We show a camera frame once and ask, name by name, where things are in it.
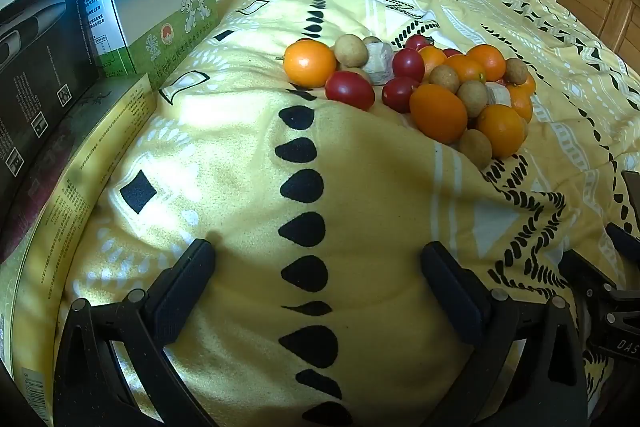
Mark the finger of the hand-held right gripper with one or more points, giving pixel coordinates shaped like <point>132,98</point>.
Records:
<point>625,242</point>
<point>582,269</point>

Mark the flat yellow-green gift box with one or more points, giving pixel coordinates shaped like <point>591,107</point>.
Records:
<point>75,187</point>

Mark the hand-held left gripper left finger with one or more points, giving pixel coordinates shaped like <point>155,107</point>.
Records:
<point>187,274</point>

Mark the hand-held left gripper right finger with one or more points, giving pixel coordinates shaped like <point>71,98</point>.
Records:
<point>452,294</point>

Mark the pile of longans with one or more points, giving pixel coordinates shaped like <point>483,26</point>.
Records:
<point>350,49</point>

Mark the black carton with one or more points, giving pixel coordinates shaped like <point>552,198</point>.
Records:
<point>35,82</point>

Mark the blue and green carton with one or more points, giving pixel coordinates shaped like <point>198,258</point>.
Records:
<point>165,7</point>

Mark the beige cut stalk piece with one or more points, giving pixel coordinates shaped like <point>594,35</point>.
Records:
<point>379,59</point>
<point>497,94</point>

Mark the yellow patterned blanket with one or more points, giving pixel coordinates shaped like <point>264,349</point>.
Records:
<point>240,157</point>

